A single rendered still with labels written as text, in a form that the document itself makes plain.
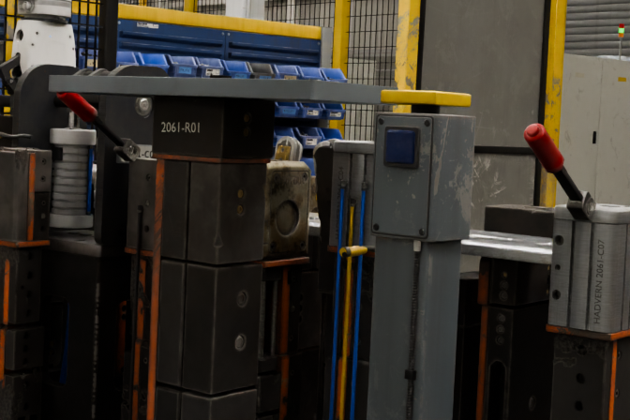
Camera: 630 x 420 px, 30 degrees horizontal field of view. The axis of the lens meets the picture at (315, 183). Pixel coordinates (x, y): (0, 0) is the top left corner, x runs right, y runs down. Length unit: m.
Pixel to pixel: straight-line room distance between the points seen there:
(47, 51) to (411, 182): 1.01
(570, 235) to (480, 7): 3.67
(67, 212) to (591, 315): 0.72
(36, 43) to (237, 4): 4.61
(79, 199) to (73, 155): 0.06
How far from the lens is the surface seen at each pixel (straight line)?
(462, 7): 4.69
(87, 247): 1.49
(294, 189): 1.39
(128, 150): 1.43
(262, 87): 1.09
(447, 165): 1.04
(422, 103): 1.04
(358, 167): 1.26
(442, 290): 1.06
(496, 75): 4.85
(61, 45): 1.96
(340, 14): 6.14
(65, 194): 1.55
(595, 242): 1.13
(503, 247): 1.31
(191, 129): 1.19
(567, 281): 1.15
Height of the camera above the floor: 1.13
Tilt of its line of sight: 3 degrees down
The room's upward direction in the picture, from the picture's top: 3 degrees clockwise
